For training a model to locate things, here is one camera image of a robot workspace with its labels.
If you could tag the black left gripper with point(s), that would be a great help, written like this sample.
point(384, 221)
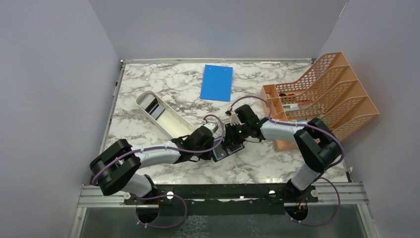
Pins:
point(207, 155)

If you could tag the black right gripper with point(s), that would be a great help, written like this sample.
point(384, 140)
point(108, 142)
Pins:
point(230, 138)

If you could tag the black leather card holder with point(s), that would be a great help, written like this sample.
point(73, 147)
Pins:
point(219, 153)

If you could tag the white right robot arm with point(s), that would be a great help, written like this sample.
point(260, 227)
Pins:
point(316, 143)

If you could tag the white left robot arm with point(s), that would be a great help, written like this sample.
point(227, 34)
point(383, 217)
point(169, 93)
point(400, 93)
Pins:
point(115, 169)

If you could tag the dark card in tray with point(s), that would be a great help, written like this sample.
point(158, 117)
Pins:
point(156, 111)

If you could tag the white oblong plastic tray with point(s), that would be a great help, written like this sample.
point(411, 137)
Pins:
point(170, 121)

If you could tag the blue flat board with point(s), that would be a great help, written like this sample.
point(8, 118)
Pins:
point(217, 83)

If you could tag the peach plastic file organizer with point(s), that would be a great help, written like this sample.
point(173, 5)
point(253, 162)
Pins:
point(329, 90)

